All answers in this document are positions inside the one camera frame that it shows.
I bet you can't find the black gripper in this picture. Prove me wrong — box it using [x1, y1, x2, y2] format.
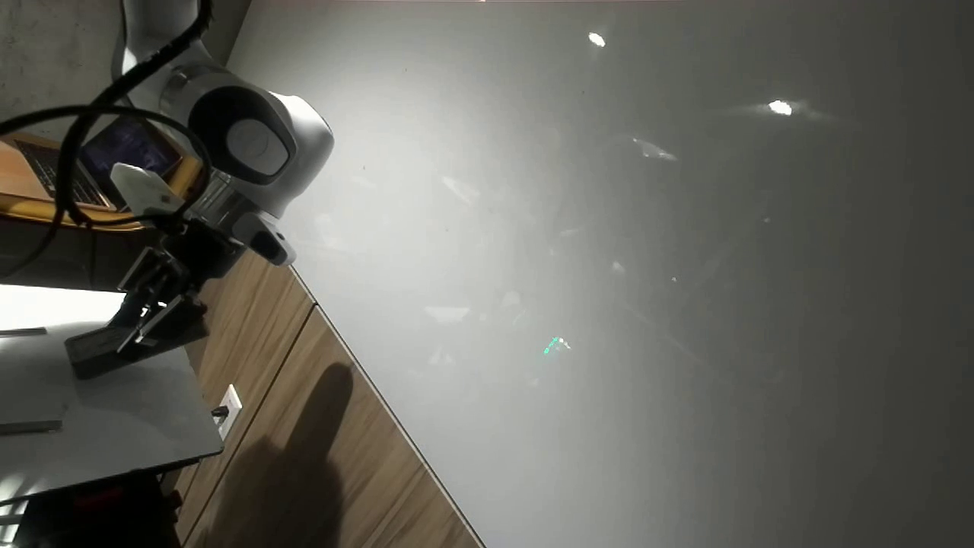
[111, 217, 292, 349]

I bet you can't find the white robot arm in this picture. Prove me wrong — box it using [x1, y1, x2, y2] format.
[111, 0, 335, 352]

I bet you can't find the small white board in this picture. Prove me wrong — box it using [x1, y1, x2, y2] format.
[0, 283, 221, 501]

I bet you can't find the large white writing board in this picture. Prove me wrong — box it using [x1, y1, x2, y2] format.
[231, 0, 974, 548]

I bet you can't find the white table socket plate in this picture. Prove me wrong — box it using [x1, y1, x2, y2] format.
[212, 384, 244, 435]

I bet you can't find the open laptop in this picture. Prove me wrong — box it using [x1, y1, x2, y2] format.
[72, 117, 184, 210]

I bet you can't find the grey marker pen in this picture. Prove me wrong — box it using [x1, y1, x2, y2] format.
[0, 420, 62, 435]

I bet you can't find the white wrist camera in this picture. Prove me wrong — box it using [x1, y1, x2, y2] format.
[109, 160, 184, 213]

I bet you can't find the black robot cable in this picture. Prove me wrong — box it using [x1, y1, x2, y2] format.
[0, 0, 215, 276]

